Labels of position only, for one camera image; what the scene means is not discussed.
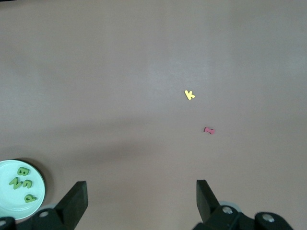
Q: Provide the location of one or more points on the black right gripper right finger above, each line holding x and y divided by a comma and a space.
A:
208, 208

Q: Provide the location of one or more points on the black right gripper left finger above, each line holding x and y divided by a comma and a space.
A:
69, 206

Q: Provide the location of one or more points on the green foam letter P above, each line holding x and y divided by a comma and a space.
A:
30, 198

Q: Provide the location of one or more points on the green foam letter U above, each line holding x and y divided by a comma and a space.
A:
26, 184

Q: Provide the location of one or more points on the green foam letter B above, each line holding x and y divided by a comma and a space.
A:
23, 172

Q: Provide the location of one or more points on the green foam letter N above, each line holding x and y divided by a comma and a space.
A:
15, 183

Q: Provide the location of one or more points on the light green round plate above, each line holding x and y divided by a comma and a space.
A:
9, 203

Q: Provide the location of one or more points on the dark red foam letter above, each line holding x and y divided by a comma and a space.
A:
209, 130

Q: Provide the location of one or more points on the yellow foam letter K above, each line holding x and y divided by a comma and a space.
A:
189, 95

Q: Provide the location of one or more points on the brown table cover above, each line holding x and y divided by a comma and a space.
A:
153, 83

